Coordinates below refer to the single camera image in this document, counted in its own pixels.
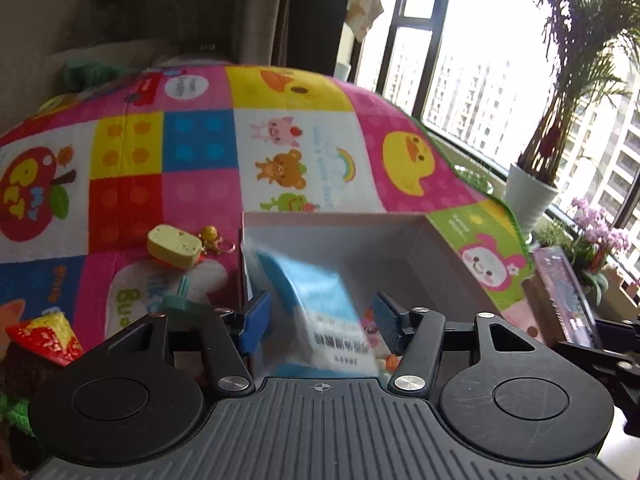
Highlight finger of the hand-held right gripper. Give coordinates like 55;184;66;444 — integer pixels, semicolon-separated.
556;317;640;386

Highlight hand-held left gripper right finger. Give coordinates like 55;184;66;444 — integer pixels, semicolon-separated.
371;290;546;396

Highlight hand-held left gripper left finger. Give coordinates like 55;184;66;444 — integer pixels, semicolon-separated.
100;290;274;397

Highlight blue and white packet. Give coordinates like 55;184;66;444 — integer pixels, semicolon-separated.
247;250;382;378

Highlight teal green toy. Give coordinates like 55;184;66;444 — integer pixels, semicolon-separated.
160;275;217;315

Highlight cardboard box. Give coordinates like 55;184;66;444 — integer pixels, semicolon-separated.
239;211;501;378

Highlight yellow duck keychain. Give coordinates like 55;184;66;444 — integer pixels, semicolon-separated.
200;226;236;257

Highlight yellow cheese toy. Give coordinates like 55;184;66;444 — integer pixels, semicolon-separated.
146;225;203;269

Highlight brown green crocheted toy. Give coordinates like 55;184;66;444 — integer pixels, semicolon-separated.
0;312;84;471

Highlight pink orchid plant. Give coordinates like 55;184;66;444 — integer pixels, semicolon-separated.
570;197;633;306

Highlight potted palm in white pot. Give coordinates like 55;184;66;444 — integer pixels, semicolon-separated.
502;0;640;242

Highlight colourful printed blanket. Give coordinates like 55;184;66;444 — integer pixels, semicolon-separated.
0;62;533;361

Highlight green cloth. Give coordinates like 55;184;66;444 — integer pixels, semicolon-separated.
62;57;130;93

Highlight hanging beige cloth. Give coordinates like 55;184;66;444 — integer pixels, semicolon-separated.
345;0;385;43

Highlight dark curtain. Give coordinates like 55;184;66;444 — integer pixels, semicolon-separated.
286;0;357;79

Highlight beige cushion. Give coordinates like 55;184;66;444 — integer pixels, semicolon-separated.
0;40;182;133

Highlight black window frame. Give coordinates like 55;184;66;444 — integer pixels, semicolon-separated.
350;0;640;246

